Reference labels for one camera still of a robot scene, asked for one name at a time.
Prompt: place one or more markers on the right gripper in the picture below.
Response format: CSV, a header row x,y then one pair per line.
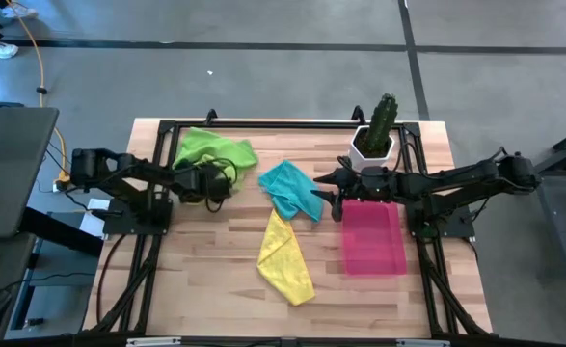
x,y
374,185

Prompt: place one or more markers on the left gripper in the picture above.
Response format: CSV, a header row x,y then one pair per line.
x,y
198,185

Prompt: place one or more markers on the green microfiber towel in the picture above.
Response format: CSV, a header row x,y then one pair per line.
x,y
200,144

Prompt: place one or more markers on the teal microfiber towel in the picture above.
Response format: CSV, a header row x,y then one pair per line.
x,y
287,188

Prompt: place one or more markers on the yellow microfiber towel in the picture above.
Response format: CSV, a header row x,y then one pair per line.
x,y
282,260

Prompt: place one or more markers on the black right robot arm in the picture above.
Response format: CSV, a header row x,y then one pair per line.
x,y
456,180

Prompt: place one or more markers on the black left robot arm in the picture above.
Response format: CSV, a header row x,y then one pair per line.
x,y
118,166

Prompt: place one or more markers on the pink translucent plastic basket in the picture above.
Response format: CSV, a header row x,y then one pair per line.
x,y
374,241

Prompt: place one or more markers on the white hexagonal plant pot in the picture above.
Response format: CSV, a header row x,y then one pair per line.
x,y
359,162

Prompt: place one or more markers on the green cactus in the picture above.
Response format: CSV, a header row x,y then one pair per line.
x,y
381,123

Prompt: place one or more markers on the small white paper sheet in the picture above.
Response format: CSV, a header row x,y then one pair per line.
x,y
98,204

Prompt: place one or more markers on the large white paper sheet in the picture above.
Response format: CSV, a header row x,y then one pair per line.
x,y
92,225

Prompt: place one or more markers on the orange power plug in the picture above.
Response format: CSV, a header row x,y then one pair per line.
x,y
63,183

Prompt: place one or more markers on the black desk crossbar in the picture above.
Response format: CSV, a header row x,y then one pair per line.
x,y
61,231

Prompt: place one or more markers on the grey desk top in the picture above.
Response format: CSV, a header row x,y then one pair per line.
x,y
12,159

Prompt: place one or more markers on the black metal table frame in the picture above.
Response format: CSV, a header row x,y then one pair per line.
x,y
287,124

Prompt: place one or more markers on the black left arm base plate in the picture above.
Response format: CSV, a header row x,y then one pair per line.
x,y
123,224

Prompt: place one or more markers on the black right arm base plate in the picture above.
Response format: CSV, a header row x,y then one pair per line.
x,y
456,226

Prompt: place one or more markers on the silver table bracket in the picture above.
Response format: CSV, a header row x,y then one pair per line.
x,y
422,343
154,341

